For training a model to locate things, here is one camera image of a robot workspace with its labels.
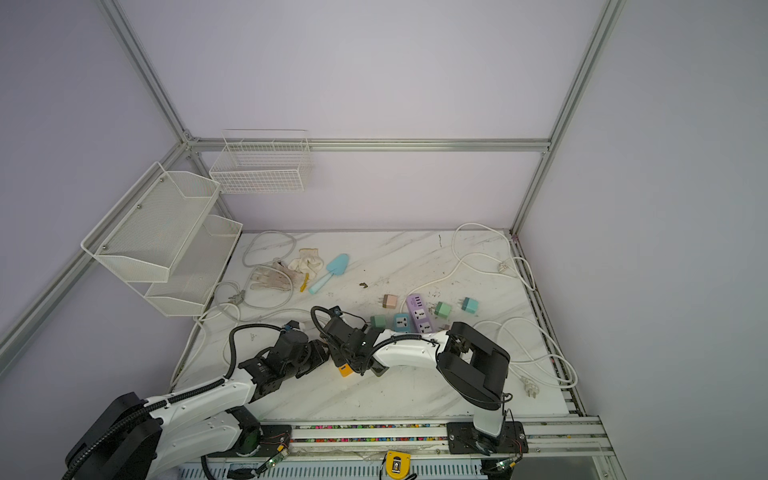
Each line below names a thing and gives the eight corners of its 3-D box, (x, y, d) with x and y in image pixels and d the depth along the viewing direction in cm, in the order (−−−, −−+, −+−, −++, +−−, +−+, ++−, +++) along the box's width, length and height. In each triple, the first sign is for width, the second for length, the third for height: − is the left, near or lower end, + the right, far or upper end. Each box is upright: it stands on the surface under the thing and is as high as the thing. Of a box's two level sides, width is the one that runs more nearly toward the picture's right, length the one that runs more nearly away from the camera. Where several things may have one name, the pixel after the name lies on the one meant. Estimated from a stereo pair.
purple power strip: (418, 337, 93) (418, 334, 91) (403, 300, 102) (403, 296, 100) (434, 332, 94) (435, 328, 92) (418, 296, 103) (419, 292, 101)
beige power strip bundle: (259, 305, 101) (256, 302, 99) (248, 275, 109) (246, 271, 107) (329, 274, 110) (328, 270, 108) (315, 248, 118) (313, 244, 116)
